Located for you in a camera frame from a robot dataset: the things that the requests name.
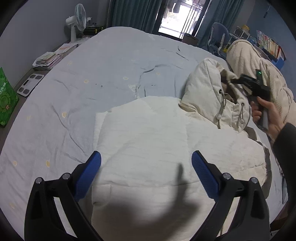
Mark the white bathroom scale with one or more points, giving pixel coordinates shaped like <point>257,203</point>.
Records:
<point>28,86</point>

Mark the right forearm dark sleeve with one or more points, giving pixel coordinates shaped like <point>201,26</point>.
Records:
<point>284,149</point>

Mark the white standing fan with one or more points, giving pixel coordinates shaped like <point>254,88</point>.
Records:
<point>77,21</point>

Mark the teal curtain left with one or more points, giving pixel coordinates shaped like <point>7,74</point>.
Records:
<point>138,14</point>

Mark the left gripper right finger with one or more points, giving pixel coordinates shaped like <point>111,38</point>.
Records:
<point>251,219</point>

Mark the teal curtain right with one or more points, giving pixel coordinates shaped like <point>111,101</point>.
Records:
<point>224,12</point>

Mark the glass balcony door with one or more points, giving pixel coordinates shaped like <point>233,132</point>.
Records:
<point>179,18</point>

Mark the black suitcase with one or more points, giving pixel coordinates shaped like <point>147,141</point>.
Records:
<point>92,30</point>

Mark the teal curtain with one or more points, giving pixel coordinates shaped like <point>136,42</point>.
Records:
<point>138,14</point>
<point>224,12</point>

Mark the cream puffer jacket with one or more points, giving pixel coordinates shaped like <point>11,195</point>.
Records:
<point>146,188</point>

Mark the blue grey chair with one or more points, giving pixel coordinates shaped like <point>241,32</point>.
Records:
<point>218,39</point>

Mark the green paper bag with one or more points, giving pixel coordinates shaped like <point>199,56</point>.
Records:
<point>8,99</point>

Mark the brown cardboard box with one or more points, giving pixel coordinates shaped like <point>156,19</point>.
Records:
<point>190,39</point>

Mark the stack of magazines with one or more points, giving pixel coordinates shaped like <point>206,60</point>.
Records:
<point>49,59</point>

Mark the row of books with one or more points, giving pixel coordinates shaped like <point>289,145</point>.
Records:
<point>273,50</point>

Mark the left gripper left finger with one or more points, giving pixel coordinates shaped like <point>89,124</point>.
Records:
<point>42,220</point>

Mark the person's right hand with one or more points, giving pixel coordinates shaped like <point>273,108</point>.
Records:
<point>274,119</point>

